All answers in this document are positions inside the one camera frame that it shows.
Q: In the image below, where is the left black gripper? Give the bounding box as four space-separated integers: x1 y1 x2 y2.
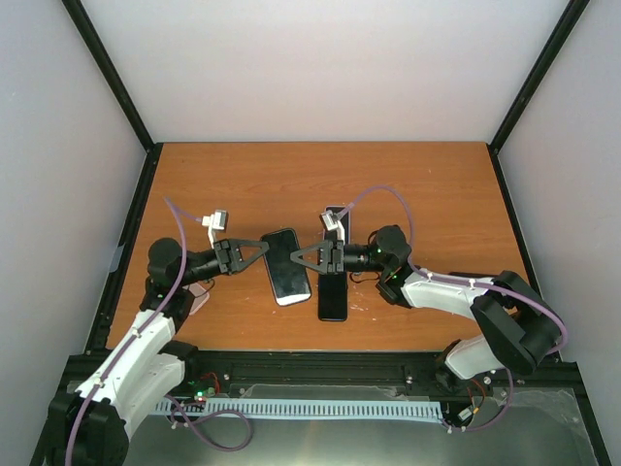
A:
179 238 269 286

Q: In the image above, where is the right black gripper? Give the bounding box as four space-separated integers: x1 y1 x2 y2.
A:
290 240 388 275

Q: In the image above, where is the white phone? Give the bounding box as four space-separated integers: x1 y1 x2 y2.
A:
320 206 350 244

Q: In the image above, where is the dark green phone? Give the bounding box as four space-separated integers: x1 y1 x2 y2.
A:
261 228 311 307

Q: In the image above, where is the black case with ring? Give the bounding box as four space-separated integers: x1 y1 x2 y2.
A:
259 226 312 308

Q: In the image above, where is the lavender phone case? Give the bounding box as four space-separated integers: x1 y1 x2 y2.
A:
322 205 351 244

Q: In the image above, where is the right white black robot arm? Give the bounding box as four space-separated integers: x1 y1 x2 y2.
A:
290 225 568 380

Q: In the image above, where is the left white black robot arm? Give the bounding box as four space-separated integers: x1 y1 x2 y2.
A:
44 238 269 465

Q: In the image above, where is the left controller board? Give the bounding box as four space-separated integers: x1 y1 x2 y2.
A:
187 372 220 402

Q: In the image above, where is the controller board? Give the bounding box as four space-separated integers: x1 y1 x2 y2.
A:
458 379 487 425
187 372 220 402

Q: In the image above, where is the right controller board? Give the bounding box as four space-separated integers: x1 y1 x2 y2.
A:
458 379 487 425

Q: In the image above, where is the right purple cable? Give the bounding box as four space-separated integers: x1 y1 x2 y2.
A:
339 184 570 433

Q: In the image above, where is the purple cable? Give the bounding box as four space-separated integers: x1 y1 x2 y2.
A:
65 195 253 466
339 184 570 433

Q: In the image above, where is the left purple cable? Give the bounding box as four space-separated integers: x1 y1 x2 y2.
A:
65 195 253 466

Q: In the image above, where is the black aluminium frame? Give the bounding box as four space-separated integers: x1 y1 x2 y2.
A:
28 0 613 466

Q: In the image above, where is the light blue cable duct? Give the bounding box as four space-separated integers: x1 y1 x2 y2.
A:
185 398 442 423

